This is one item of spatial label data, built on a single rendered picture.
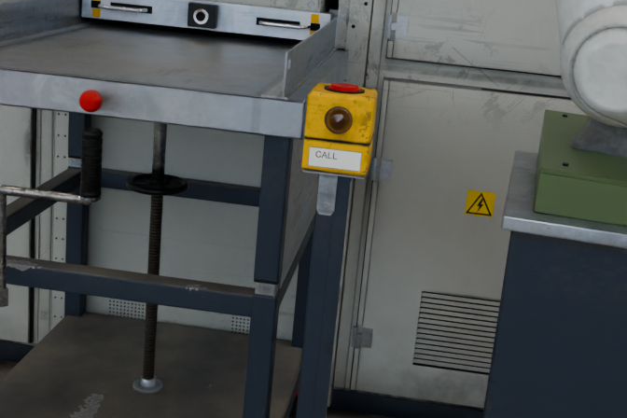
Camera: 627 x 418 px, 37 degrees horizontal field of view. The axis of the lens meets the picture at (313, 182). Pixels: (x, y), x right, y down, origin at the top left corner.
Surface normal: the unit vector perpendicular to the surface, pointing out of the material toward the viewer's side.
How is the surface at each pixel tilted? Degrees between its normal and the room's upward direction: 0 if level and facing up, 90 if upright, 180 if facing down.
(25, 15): 90
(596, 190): 90
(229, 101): 90
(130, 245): 90
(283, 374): 0
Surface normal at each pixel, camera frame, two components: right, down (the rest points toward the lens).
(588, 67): -0.39, 0.37
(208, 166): -0.13, 0.25
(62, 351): 0.09, -0.96
